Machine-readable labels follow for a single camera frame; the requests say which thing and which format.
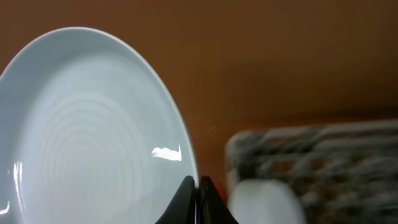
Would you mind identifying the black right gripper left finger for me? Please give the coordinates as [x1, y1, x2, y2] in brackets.
[155, 175, 196, 224]

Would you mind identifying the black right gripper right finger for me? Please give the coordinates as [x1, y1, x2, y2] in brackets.
[198, 176, 238, 224]

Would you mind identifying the light blue plate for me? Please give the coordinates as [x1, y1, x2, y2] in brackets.
[1, 27, 198, 223]

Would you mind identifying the light blue bowl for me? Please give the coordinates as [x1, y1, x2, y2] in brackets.
[228, 179, 307, 224]

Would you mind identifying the grey dishwasher rack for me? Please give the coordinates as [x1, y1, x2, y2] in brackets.
[225, 119, 397, 223]

